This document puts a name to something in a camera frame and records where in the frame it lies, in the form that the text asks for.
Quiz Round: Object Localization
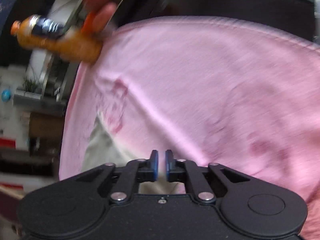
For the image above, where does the beige garment with navy trim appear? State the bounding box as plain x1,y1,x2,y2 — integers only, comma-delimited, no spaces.
81,112,185,194

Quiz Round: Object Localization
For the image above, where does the pink dog-print towel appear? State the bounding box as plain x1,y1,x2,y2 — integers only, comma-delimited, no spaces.
59,17,319,239

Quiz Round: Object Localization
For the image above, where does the brown wooden cabinet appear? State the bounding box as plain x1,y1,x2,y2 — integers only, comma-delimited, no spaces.
28,113,65,140

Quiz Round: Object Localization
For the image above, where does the left grey tower speaker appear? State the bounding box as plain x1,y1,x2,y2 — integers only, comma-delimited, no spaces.
13,89,67,116

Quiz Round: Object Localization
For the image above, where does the red door couplet banner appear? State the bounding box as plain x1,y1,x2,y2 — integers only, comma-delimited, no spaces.
0,137,16,149

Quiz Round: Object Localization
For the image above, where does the green potted plant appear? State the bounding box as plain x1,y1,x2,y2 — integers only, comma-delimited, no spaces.
22,77,42,94

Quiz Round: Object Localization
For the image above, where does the small orange tangerine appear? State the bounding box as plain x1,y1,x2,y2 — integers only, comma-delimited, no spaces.
81,12,95,34

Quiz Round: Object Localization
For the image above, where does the blue desk globe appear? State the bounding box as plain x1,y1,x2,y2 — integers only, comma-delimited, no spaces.
1,89,11,102

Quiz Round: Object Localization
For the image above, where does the front red apple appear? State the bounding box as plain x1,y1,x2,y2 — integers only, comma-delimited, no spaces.
92,2,117,33

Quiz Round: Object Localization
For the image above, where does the orange juice bottle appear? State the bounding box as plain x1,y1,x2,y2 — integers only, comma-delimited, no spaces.
10,15,103,64

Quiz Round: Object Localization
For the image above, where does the black fruit tray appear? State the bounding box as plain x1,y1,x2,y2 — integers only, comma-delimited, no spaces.
106,0,163,29

